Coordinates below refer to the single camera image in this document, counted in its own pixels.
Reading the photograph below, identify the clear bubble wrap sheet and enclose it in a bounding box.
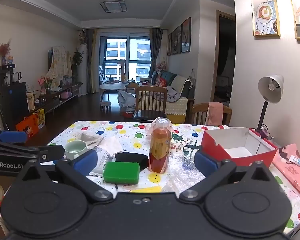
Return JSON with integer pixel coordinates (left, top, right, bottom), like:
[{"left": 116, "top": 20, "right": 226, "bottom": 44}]
[{"left": 165, "top": 152, "right": 208, "bottom": 193}]

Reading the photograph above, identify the printed paper packet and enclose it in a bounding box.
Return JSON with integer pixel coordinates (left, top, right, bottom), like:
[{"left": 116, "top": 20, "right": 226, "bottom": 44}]
[{"left": 89, "top": 147, "right": 117, "bottom": 177}]

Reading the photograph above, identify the black cloth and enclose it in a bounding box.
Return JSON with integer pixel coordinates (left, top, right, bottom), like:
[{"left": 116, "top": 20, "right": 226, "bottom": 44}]
[{"left": 114, "top": 151, "right": 150, "bottom": 171}]

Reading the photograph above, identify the red cardboard box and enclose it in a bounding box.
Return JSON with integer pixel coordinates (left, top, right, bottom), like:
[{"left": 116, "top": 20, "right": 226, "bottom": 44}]
[{"left": 201, "top": 127, "right": 278, "bottom": 168}]

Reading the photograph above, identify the pink mesh cloth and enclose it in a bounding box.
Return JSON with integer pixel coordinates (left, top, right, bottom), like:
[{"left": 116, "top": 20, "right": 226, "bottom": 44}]
[{"left": 145, "top": 123, "right": 180, "bottom": 137}]

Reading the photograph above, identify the small stool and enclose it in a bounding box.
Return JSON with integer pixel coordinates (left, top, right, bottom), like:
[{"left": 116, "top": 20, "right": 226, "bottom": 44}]
[{"left": 100, "top": 101, "right": 112, "bottom": 113}]

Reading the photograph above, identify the black water dispenser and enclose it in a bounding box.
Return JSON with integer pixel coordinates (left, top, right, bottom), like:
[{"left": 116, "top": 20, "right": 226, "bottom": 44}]
[{"left": 0, "top": 64, "right": 30, "bottom": 132}]

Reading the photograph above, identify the orange juice bottle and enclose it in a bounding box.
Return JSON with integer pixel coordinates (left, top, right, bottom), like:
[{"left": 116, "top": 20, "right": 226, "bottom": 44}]
[{"left": 149, "top": 117, "right": 172, "bottom": 173}]

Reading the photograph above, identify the pink flower bouquet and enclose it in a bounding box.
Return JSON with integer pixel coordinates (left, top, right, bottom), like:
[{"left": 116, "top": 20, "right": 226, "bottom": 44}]
[{"left": 37, "top": 76, "right": 53, "bottom": 93}]

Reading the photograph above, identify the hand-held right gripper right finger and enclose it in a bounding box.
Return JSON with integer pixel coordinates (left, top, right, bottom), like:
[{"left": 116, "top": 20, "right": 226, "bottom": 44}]
[{"left": 179, "top": 150, "right": 278, "bottom": 203}]

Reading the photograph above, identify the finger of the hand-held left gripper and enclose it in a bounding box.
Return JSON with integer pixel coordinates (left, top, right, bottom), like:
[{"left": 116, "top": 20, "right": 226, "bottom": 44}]
[
  {"left": 0, "top": 127, "right": 28, "bottom": 143},
  {"left": 39, "top": 144, "right": 65, "bottom": 162}
]

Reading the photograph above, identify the pale green mug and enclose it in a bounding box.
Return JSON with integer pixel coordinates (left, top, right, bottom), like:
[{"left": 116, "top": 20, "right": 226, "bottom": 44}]
[{"left": 64, "top": 140, "right": 88, "bottom": 160}]

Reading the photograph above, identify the orange gift box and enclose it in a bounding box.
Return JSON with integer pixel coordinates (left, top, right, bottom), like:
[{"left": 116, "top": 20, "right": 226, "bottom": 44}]
[{"left": 15, "top": 109, "right": 47, "bottom": 139}]

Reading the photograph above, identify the grey clothes heap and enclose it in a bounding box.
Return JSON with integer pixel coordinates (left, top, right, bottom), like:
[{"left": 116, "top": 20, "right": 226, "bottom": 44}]
[{"left": 117, "top": 91, "right": 137, "bottom": 114}]

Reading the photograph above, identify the potted plant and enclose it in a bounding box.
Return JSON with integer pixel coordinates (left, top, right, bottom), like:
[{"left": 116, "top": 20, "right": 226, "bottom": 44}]
[{"left": 72, "top": 51, "right": 83, "bottom": 66}]

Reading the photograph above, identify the gold framed food picture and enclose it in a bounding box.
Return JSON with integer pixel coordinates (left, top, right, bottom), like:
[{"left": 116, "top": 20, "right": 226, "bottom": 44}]
[{"left": 250, "top": 0, "right": 281, "bottom": 37}]

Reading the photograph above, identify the dark television cabinet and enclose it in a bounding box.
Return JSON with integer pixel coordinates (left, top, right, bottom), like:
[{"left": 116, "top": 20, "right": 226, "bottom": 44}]
[{"left": 25, "top": 81, "right": 82, "bottom": 115}]

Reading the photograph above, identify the dried flower vase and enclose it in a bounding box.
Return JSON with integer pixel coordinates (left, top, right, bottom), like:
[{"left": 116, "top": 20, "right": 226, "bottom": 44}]
[{"left": 0, "top": 39, "right": 13, "bottom": 65}]

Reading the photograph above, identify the wooden door frame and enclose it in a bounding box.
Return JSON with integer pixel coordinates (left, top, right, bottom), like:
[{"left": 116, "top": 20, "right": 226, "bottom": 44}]
[{"left": 211, "top": 9, "right": 237, "bottom": 105}]

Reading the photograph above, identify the round coffee table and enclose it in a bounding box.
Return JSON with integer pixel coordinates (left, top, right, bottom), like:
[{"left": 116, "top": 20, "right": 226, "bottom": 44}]
[{"left": 99, "top": 81, "right": 130, "bottom": 100}]

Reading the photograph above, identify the white and blue tube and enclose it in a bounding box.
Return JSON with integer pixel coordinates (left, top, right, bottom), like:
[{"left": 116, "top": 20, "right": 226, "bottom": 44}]
[{"left": 288, "top": 155, "right": 300, "bottom": 168}]

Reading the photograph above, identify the sofa with throws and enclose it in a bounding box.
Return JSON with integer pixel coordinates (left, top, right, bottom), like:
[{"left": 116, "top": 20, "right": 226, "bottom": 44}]
[{"left": 150, "top": 70, "right": 194, "bottom": 123}]

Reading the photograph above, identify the wooden chair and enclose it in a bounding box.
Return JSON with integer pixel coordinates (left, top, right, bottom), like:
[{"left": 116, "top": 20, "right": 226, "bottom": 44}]
[
  {"left": 132, "top": 85, "right": 168, "bottom": 123},
  {"left": 190, "top": 102, "right": 233, "bottom": 127}
]

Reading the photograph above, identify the crumpled white tissue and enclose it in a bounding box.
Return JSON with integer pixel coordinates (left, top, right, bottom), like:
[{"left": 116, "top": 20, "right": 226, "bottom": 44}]
[{"left": 99, "top": 136, "right": 124, "bottom": 155}]

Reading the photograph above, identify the green sponge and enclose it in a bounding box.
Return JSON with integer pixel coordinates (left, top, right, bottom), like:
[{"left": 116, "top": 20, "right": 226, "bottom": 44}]
[{"left": 102, "top": 161, "right": 140, "bottom": 184}]

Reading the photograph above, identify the pink gift bag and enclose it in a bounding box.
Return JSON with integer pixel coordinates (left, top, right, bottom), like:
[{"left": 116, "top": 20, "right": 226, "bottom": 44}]
[{"left": 272, "top": 144, "right": 300, "bottom": 197}]

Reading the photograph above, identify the silver desk lamp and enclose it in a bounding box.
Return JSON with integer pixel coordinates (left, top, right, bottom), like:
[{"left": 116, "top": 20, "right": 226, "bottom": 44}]
[{"left": 255, "top": 74, "right": 284, "bottom": 140}]

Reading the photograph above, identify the pink garment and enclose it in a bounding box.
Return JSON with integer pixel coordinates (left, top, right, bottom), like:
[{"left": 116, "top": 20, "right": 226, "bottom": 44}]
[{"left": 205, "top": 102, "right": 224, "bottom": 126}]

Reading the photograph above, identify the square ceiling light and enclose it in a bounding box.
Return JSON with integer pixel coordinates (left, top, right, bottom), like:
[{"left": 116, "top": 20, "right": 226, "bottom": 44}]
[{"left": 99, "top": 0, "right": 128, "bottom": 13}]

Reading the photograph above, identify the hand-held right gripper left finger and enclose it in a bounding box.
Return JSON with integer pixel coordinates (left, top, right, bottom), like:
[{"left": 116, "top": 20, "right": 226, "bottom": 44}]
[{"left": 15, "top": 149, "right": 113, "bottom": 203}]

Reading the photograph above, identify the grey curtain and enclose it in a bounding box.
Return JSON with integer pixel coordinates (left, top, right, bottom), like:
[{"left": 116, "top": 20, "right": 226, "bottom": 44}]
[
  {"left": 85, "top": 29, "right": 100, "bottom": 94},
  {"left": 149, "top": 28, "right": 164, "bottom": 78}
]

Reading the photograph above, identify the grey towel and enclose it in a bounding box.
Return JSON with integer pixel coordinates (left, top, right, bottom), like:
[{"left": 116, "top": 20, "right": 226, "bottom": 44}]
[{"left": 79, "top": 132, "right": 105, "bottom": 150}]

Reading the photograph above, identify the white standing air conditioner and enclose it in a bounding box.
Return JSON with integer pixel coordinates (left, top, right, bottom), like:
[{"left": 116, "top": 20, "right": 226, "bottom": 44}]
[{"left": 77, "top": 44, "right": 88, "bottom": 95}]

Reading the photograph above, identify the large window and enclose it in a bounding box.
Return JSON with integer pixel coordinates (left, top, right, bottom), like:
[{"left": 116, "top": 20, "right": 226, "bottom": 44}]
[{"left": 99, "top": 32, "right": 152, "bottom": 83}]

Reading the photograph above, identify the floral cover cloth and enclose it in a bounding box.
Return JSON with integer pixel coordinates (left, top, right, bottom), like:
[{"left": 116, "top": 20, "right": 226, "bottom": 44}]
[{"left": 45, "top": 45, "right": 73, "bottom": 92}]

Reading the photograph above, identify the balloon print tablecloth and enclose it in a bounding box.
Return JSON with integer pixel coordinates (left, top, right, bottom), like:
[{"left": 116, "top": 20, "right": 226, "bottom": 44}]
[{"left": 0, "top": 120, "right": 300, "bottom": 240}]

